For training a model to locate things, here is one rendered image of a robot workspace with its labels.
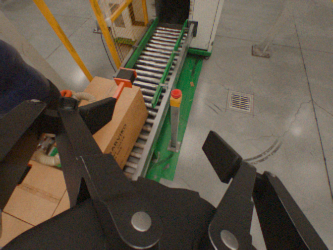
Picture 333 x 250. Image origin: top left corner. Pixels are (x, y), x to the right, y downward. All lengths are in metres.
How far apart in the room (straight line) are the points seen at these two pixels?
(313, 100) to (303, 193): 1.46
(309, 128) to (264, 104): 0.64
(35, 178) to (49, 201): 0.25
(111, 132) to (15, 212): 1.03
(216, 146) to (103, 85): 1.11
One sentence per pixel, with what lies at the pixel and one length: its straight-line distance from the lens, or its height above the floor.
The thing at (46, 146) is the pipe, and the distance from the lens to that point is 0.83.
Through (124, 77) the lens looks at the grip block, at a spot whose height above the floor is 1.24.
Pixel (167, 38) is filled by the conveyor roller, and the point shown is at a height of 0.55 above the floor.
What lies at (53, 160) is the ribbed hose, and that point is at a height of 1.17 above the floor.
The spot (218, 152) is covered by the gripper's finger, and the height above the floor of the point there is 1.59.
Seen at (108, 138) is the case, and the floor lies 0.95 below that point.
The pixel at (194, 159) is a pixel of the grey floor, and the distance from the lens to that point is 1.81.
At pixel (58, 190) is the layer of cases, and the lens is 1.50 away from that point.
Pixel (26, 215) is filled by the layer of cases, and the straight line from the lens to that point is 1.63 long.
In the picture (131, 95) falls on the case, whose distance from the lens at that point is 1.07.
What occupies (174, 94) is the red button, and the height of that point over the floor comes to 1.04.
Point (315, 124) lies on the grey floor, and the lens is 2.80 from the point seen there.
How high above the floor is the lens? 1.74
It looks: 62 degrees down
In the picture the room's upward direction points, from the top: 4 degrees counter-clockwise
